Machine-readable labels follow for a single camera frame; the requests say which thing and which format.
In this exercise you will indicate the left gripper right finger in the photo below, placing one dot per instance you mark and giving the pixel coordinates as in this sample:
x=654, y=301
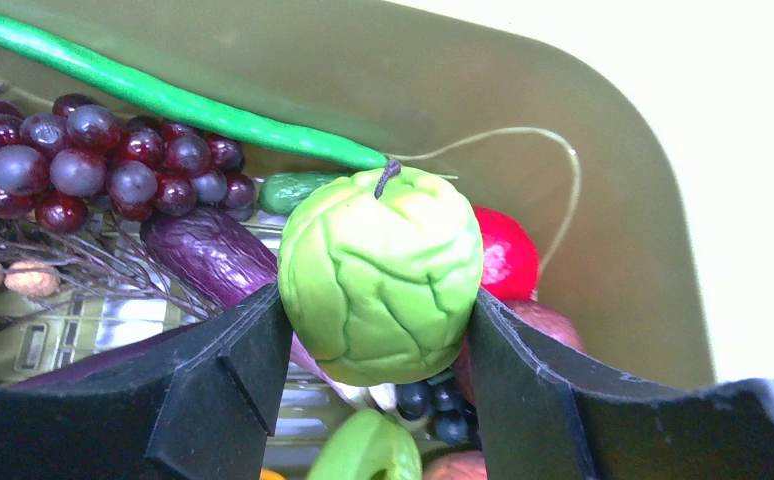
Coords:
x=547, y=411

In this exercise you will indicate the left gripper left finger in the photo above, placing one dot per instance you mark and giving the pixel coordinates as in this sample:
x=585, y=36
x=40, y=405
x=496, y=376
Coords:
x=202, y=405

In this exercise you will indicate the light green toy cabbage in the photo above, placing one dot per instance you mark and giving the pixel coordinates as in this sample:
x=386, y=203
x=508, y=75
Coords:
x=379, y=275

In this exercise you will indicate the olive green plastic bin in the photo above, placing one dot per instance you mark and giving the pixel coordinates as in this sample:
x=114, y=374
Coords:
x=408, y=80

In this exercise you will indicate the dark blue grape cluster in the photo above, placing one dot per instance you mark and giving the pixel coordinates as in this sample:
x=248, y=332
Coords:
x=446, y=414

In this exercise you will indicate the purple toy eggplant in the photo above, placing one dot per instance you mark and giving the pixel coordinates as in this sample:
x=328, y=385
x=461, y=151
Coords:
x=85, y=367

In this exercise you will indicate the red toy tomato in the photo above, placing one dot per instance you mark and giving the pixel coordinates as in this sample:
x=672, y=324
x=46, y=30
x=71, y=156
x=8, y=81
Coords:
x=511, y=260

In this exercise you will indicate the small purple eggplant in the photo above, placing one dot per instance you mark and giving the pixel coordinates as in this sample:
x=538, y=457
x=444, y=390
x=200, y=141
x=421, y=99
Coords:
x=212, y=253

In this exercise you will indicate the green toy pepper slice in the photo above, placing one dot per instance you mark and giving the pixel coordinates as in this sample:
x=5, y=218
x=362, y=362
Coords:
x=368, y=445

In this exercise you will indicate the small green cucumber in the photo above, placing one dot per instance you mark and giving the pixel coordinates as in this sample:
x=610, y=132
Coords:
x=282, y=192

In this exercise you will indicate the tan toy peanuts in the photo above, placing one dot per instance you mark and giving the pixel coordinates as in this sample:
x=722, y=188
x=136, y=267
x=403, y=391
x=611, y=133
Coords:
x=30, y=278

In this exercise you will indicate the dark red grape bunch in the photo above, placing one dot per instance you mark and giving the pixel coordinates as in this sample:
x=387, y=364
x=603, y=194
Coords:
x=56, y=166

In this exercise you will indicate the long green bean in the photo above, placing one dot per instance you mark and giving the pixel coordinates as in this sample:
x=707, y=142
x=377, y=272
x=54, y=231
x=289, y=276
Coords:
x=144, y=90

